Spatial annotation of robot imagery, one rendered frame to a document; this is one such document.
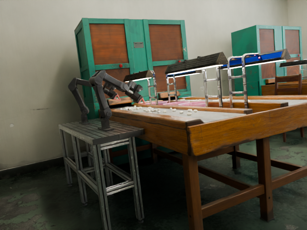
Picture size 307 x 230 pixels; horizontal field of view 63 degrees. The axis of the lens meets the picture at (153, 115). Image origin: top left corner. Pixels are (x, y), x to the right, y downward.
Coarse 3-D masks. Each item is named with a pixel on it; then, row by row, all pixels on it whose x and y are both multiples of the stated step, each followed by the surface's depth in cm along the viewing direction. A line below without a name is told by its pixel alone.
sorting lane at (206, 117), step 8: (144, 112) 218; (152, 112) 211; (160, 112) 204; (168, 112) 198; (176, 112) 192; (184, 112) 186; (192, 112) 181; (200, 112) 176; (208, 112) 171; (216, 112) 167; (208, 120) 137; (216, 120) 135
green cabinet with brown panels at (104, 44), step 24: (96, 24) 283; (120, 24) 296; (144, 24) 308; (168, 24) 324; (96, 48) 285; (120, 48) 297; (144, 48) 311; (168, 48) 326; (120, 72) 299; (120, 96) 301
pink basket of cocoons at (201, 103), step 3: (189, 102) 236; (192, 102) 236; (195, 102) 235; (198, 102) 234; (201, 102) 232; (204, 102) 229; (180, 105) 217; (183, 105) 214; (186, 105) 212; (189, 105) 211; (192, 105) 211; (195, 105) 211; (198, 105) 211; (201, 105) 212; (204, 105) 215
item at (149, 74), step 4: (140, 72) 245; (144, 72) 235; (148, 72) 229; (128, 76) 272; (132, 76) 260; (136, 76) 250; (140, 76) 240; (144, 76) 231; (148, 76) 229; (152, 76) 231; (124, 80) 279; (128, 80) 268; (132, 80) 259
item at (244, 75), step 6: (246, 54) 180; (252, 54) 182; (258, 54) 185; (228, 60) 193; (228, 66) 193; (228, 72) 194; (228, 78) 195; (228, 84) 196; (246, 84) 181; (246, 90) 182; (246, 96) 182; (246, 102) 183; (246, 108) 183
